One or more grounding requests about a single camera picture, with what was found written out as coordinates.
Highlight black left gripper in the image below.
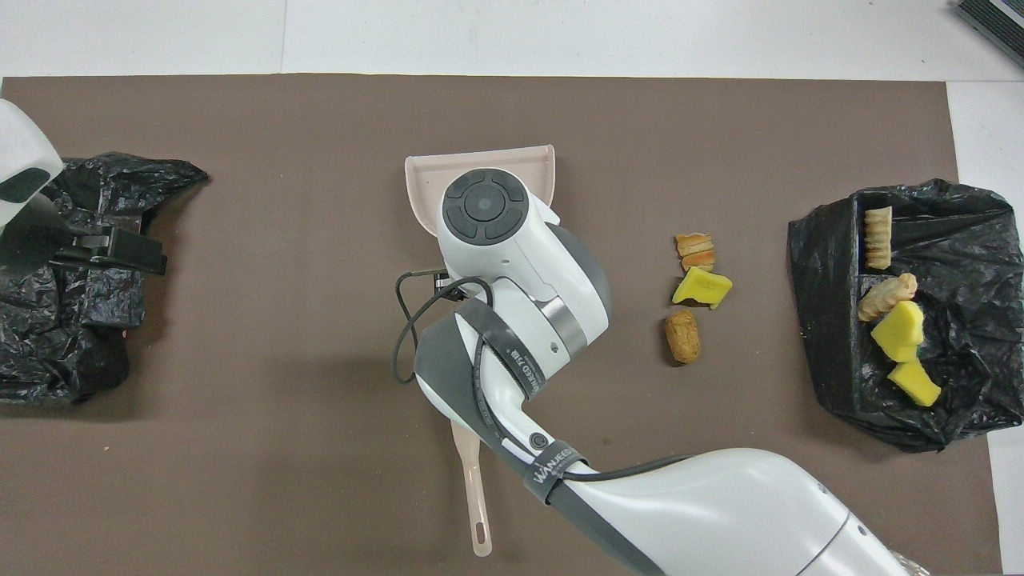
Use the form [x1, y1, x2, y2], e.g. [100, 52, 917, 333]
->
[50, 226, 169, 277]

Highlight beige plastic dustpan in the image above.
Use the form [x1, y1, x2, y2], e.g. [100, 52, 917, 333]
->
[404, 144, 557, 241]

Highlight beige hand brush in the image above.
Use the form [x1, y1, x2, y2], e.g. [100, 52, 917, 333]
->
[450, 420, 493, 558]

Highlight brown oval bread roll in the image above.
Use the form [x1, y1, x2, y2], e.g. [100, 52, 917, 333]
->
[664, 310, 702, 365]

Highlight short striped croissant piece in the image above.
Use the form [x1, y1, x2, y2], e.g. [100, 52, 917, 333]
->
[674, 232, 717, 273]

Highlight yellow sponge piece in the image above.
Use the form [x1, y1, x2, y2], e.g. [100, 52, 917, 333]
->
[870, 300, 926, 363]
[670, 266, 734, 310]

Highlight long striped croissant piece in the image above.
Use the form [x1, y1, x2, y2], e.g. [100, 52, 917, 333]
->
[864, 206, 894, 270]

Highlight pale bread chunk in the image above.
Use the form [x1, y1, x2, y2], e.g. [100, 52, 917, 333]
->
[858, 273, 919, 323]

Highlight yellow sponge green backing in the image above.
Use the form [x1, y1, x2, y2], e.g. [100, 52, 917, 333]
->
[886, 360, 943, 408]

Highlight crumpled black bag bin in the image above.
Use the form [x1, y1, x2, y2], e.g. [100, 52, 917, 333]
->
[0, 152, 210, 405]

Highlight boxy black bag bin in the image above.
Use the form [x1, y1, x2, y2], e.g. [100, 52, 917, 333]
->
[787, 178, 1024, 454]

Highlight brown table mat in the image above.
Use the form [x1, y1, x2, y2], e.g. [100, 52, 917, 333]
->
[0, 74, 1002, 576]

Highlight dark ribbed panel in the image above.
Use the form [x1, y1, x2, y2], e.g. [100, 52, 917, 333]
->
[952, 0, 1024, 69]

